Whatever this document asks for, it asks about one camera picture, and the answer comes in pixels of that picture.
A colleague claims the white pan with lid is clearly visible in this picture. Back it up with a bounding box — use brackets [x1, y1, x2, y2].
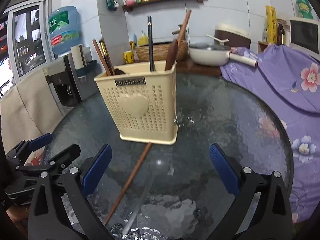
[188, 42, 259, 68]

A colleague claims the rice cooker brown white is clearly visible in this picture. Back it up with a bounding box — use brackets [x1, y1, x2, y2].
[214, 23, 251, 49]

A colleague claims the paper towel roll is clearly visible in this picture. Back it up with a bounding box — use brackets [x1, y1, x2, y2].
[71, 44, 86, 70]

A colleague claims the beige chair cover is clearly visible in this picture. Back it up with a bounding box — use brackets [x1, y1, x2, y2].
[1, 69, 63, 153]

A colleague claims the blue water jug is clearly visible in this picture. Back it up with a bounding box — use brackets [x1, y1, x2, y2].
[48, 6, 82, 55]

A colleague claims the green hanging pouch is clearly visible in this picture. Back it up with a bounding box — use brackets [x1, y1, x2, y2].
[106, 0, 119, 11]

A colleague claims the window frame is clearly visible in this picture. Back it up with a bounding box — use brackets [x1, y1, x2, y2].
[1, 0, 54, 96]

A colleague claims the brown chopstick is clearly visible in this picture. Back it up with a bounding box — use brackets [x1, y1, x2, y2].
[104, 142, 152, 226]
[99, 38, 115, 75]
[177, 9, 191, 46]
[92, 39, 111, 76]

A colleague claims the yellow package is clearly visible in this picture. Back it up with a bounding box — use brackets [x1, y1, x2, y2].
[265, 5, 277, 44]

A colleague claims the brown wooden spoon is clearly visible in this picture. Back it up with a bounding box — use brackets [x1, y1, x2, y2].
[165, 39, 178, 70]

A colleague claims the white microwave oven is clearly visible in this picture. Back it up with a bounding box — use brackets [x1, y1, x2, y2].
[290, 17, 319, 61]

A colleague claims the purple floral cloth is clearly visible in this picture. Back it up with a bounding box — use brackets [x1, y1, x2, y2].
[221, 44, 319, 223]

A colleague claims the beige plastic utensil holder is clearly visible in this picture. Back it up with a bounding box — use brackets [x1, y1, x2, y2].
[94, 61, 178, 145]

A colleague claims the black chopstick gold band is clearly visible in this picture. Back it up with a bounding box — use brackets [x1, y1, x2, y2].
[148, 15, 155, 72]

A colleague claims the yellow dish soap bottle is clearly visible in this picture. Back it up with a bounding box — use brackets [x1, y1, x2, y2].
[137, 31, 149, 47]

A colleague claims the woven basket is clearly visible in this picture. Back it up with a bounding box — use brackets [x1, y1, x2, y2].
[136, 40, 188, 62]

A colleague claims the dark glass bottle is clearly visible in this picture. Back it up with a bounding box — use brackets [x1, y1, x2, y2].
[277, 23, 286, 46]

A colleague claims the clear plastic spoon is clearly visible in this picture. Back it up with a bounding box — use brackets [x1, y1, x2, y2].
[122, 175, 155, 235]

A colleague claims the water dispenser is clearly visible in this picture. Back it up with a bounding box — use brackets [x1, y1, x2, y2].
[44, 47, 99, 108]

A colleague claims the yellow mug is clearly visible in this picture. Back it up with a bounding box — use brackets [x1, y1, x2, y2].
[123, 50, 135, 64]

